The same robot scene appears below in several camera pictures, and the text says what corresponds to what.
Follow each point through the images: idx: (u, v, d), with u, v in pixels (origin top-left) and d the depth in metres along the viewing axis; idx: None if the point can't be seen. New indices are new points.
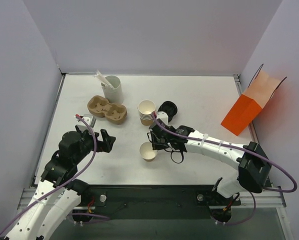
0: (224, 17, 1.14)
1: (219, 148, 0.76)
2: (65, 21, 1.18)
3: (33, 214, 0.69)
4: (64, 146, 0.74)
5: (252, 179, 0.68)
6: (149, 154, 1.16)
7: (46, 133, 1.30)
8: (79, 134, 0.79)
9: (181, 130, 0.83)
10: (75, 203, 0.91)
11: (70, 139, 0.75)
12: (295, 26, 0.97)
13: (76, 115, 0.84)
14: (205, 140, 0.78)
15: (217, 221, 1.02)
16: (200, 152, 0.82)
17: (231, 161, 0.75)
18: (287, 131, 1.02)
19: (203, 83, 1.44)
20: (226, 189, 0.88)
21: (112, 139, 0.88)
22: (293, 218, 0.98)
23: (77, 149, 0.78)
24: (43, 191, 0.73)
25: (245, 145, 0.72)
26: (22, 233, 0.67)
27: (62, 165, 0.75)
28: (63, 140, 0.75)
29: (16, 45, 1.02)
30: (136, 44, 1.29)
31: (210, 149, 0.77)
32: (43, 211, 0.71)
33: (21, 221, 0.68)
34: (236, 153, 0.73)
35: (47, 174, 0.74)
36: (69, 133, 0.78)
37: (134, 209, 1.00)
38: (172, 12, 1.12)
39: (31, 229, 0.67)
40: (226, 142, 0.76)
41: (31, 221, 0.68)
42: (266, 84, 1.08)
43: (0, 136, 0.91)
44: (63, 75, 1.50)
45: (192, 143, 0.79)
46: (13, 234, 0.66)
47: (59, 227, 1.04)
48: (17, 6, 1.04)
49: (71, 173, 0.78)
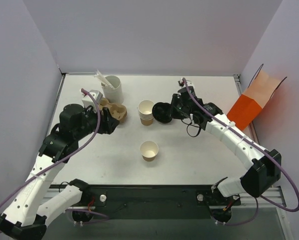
0: (224, 17, 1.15)
1: (240, 142, 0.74)
2: (65, 21, 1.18)
3: (32, 189, 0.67)
4: (65, 118, 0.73)
5: (257, 182, 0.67)
6: (149, 153, 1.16)
7: (45, 133, 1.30)
8: (82, 108, 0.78)
9: (210, 107, 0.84)
10: (75, 199, 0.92)
11: (72, 110, 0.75)
12: (295, 26, 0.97)
13: (81, 88, 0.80)
14: (229, 128, 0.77)
15: (217, 221, 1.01)
16: (220, 137, 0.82)
17: (244, 158, 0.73)
18: (287, 131, 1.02)
19: (203, 83, 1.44)
20: (227, 188, 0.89)
21: (114, 122, 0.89)
22: (294, 219, 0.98)
23: (78, 125, 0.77)
24: (41, 166, 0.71)
25: (266, 149, 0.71)
26: (21, 209, 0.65)
27: (61, 139, 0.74)
28: (64, 112, 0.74)
29: (15, 45, 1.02)
30: (137, 44, 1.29)
31: (230, 139, 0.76)
32: (42, 186, 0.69)
33: (19, 197, 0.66)
34: (254, 153, 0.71)
35: (45, 148, 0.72)
36: (71, 106, 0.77)
37: (134, 209, 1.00)
38: (172, 12, 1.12)
39: (29, 206, 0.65)
40: (250, 138, 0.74)
41: (29, 197, 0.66)
42: (266, 84, 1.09)
43: (0, 137, 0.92)
44: (63, 75, 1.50)
45: (215, 125, 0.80)
46: (11, 212, 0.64)
47: (58, 228, 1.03)
48: (17, 7, 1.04)
49: (71, 148, 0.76)
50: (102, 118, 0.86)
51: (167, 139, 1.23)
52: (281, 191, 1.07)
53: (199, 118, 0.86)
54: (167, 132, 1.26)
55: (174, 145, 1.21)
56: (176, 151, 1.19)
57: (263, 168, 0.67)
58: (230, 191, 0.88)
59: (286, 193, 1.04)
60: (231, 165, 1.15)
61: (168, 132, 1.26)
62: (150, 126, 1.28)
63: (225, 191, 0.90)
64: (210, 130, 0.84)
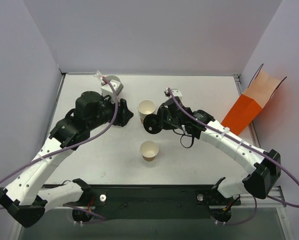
0: (224, 17, 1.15)
1: (239, 147, 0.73)
2: (65, 21, 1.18)
3: (36, 171, 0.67)
4: (82, 103, 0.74)
5: (262, 185, 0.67)
6: (149, 153, 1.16)
7: (45, 133, 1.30)
8: (100, 97, 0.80)
9: (201, 115, 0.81)
10: (75, 196, 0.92)
11: (89, 98, 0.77)
12: (295, 26, 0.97)
13: (102, 77, 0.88)
14: (225, 135, 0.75)
15: (217, 221, 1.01)
16: (216, 144, 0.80)
17: (246, 163, 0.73)
18: (287, 131, 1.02)
19: (203, 83, 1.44)
20: (227, 189, 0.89)
21: (127, 114, 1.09)
22: (294, 219, 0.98)
23: (93, 114, 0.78)
24: (49, 149, 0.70)
25: (265, 151, 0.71)
26: (22, 188, 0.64)
27: (74, 125, 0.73)
28: (82, 99, 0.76)
29: (16, 44, 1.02)
30: (137, 44, 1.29)
31: (228, 146, 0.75)
32: (46, 169, 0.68)
33: (23, 176, 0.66)
34: (254, 157, 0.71)
35: (57, 131, 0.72)
36: (90, 94, 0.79)
37: (134, 209, 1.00)
38: (172, 12, 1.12)
39: (30, 187, 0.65)
40: (246, 142, 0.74)
41: (32, 178, 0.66)
42: (266, 84, 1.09)
43: (0, 136, 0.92)
44: (62, 75, 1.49)
45: (210, 133, 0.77)
46: (12, 188, 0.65)
47: (57, 228, 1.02)
48: (17, 6, 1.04)
49: (82, 136, 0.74)
50: (119, 110, 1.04)
51: (167, 139, 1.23)
52: (281, 191, 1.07)
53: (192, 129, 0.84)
54: (167, 132, 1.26)
55: (174, 145, 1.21)
56: (176, 151, 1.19)
57: (266, 171, 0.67)
58: (231, 193, 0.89)
59: (286, 193, 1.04)
60: (231, 165, 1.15)
61: (168, 132, 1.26)
62: None
63: (226, 192, 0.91)
64: (205, 138, 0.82)
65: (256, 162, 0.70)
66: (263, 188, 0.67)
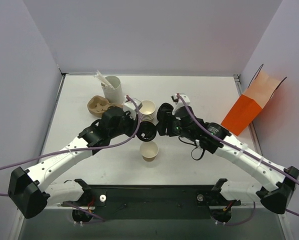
0: (223, 17, 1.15)
1: (258, 165, 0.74)
2: (65, 21, 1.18)
3: (60, 160, 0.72)
4: (108, 116, 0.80)
5: (283, 202, 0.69)
6: (149, 154, 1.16)
7: (45, 133, 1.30)
8: (122, 111, 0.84)
9: (217, 129, 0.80)
10: (75, 196, 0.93)
11: (114, 112, 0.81)
12: (295, 27, 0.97)
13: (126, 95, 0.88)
14: (244, 152, 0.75)
15: (217, 221, 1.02)
16: (232, 160, 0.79)
17: (266, 181, 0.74)
18: (287, 131, 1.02)
19: (203, 83, 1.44)
20: (233, 194, 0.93)
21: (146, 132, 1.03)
22: (294, 219, 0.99)
23: (116, 124, 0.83)
24: (76, 144, 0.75)
25: (285, 168, 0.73)
26: (44, 172, 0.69)
27: (98, 133, 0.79)
28: (108, 111, 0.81)
29: (16, 45, 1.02)
30: (137, 44, 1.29)
31: (247, 164, 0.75)
32: (68, 161, 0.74)
33: (46, 162, 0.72)
34: (274, 174, 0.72)
35: (84, 134, 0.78)
36: (114, 107, 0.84)
37: (134, 210, 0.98)
38: (172, 12, 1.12)
39: (51, 172, 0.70)
40: (266, 160, 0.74)
41: (55, 165, 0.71)
42: (266, 84, 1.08)
43: (1, 136, 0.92)
44: (63, 75, 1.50)
45: (229, 150, 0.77)
46: (34, 170, 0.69)
47: (57, 228, 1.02)
48: (17, 7, 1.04)
49: (104, 143, 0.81)
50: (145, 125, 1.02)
51: (167, 140, 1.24)
52: None
53: (208, 143, 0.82)
54: None
55: (174, 145, 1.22)
56: (176, 152, 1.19)
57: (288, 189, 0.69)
58: (235, 196, 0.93)
59: None
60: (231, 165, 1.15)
61: None
62: None
63: (227, 194, 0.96)
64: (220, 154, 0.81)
65: (278, 181, 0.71)
66: (282, 204, 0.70)
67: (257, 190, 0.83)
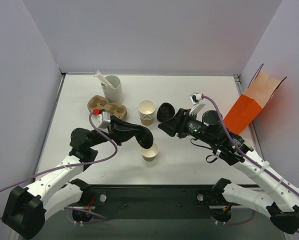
0: (223, 17, 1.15)
1: (277, 186, 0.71)
2: (65, 21, 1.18)
3: (57, 175, 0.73)
4: (74, 145, 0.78)
5: (295, 225, 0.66)
6: (149, 153, 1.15)
7: (46, 133, 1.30)
8: (86, 132, 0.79)
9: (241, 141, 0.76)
10: (74, 199, 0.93)
11: (77, 139, 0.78)
12: (295, 26, 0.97)
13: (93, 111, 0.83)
14: (265, 170, 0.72)
15: (217, 221, 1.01)
16: (251, 176, 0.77)
17: (282, 202, 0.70)
18: (287, 133, 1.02)
19: (203, 83, 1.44)
20: (238, 200, 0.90)
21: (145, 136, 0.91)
22: None
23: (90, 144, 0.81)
24: (69, 161, 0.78)
25: None
26: (43, 187, 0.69)
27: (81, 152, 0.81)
28: (72, 140, 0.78)
29: (16, 45, 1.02)
30: (137, 44, 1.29)
31: (266, 182, 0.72)
32: (64, 176, 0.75)
33: (44, 178, 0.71)
34: (292, 198, 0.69)
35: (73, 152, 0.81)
36: (76, 131, 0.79)
37: (134, 209, 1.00)
38: (172, 12, 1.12)
39: (51, 187, 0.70)
40: (285, 181, 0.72)
41: (53, 180, 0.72)
42: (266, 84, 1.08)
43: (1, 136, 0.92)
44: (63, 75, 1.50)
45: (248, 166, 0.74)
46: (33, 187, 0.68)
47: (57, 227, 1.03)
48: (17, 7, 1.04)
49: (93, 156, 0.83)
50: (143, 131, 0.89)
51: (167, 139, 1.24)
52: None
53: (228, 154, 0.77)
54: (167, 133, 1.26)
55: (174, 146, 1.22)
56: (176, 152, 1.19)
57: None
58: (238, 202, 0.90)
59: None
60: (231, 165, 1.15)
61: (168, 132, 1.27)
62: (150, 126, 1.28)
63: (230, 197, 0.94)
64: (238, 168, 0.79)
65: (295, 204, 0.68)
66: (293, 227, 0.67)
67: (265, 204, 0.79)
